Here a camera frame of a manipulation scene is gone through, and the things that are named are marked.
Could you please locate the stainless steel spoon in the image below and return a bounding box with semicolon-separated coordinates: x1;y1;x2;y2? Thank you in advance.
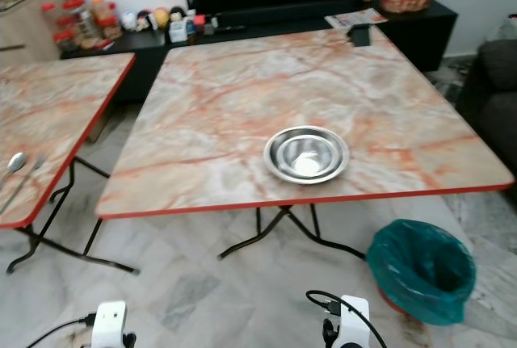
0;152;28;195

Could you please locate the light wooden cabinet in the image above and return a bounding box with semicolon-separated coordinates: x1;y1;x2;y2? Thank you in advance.
0;0;62;70

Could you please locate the small yellow figurine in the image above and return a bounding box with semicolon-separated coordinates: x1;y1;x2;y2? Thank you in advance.
153;7;170;29

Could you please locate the small white box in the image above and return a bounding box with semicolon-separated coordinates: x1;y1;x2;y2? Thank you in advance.
169;21;189;43

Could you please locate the round stainless steel bowl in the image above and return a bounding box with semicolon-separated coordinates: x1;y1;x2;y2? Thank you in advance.
263;125;351;185

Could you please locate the small black box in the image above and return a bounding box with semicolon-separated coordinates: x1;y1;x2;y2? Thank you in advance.
347;23;372;47

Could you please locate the red and white magazine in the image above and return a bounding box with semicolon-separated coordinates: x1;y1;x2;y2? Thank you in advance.
325;7;389;29

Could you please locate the bin with teal bag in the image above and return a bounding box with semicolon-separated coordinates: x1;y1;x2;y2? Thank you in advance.
365;219;477;326

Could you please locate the black low television console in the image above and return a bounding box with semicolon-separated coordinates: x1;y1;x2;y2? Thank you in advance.
61;0;459;104

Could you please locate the dark grey sofa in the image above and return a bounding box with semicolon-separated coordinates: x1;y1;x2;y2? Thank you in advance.
456;37;517;175

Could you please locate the black metal table leg frame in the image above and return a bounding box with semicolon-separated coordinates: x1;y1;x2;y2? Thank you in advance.
6;158;140;275
218;205;368;262

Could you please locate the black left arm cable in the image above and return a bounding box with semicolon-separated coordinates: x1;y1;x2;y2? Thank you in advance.
26;313;98;348

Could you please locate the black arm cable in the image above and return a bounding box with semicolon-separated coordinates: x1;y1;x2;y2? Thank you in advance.
305;290;393;348
26;313;98;348

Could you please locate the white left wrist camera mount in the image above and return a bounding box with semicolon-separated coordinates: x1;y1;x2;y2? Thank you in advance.
90;300;130;348

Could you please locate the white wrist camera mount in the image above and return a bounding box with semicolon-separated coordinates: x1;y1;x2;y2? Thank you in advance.
90;300;130;348
323;295;372;348

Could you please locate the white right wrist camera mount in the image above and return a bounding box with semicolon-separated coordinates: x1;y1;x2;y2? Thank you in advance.
323;295;372;348

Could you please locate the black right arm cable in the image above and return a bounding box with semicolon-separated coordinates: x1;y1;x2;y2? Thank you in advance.
305;290;393;348

